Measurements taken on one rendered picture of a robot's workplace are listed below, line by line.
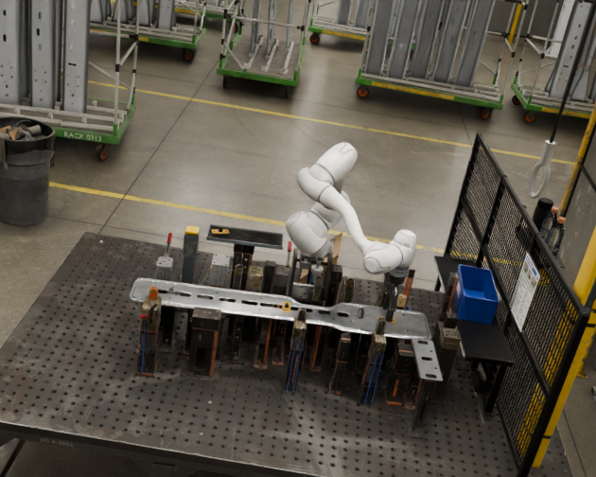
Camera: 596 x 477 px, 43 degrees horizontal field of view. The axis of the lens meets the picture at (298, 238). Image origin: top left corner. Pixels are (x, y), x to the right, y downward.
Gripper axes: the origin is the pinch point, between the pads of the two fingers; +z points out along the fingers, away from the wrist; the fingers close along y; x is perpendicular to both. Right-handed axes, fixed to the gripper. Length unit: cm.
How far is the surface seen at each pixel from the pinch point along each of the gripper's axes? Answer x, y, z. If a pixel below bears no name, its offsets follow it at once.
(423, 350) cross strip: 14.7, 20.9, 4.9
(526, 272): 54, 6, -33
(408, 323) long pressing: 10.4, 0.5, 4.9
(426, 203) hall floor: 96, -366, 105
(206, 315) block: -82, 19, 2
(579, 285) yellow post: 58, 48, -53
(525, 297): 54, 14, -24
